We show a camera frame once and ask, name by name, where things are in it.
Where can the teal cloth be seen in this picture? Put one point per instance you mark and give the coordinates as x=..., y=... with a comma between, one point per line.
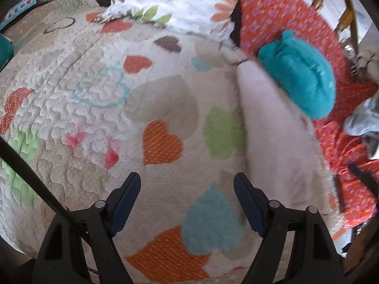
x=299, y=74

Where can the grey cloth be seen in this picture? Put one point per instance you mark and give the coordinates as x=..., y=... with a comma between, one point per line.
x=362, y=118

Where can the dark cloth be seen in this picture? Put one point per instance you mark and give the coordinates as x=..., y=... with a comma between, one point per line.
x=236, y=20

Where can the white floral pillow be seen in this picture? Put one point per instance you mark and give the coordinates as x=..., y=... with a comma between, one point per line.
x=177, y=3

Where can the heart pattern quilt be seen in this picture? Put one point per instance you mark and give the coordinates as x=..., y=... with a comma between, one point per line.
x=118, y=80

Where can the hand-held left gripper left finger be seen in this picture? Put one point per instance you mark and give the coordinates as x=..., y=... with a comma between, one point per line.
x=125, y=204

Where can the teal box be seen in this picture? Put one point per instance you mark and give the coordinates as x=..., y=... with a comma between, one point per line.
x=5, y=50

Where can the pink sweater with grey trim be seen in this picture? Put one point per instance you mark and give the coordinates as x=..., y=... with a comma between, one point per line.
x=275, y=130

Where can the orange floral cloth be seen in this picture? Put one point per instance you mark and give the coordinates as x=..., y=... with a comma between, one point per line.
x=281, y=11

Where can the wooden chair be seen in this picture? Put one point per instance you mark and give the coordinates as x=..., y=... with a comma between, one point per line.
x=346, y=14

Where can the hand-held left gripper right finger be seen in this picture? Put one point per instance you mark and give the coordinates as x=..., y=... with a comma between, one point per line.
x=250, y=207

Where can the small box with coloured dots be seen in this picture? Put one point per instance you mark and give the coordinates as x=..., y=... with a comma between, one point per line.
x=19, y=10

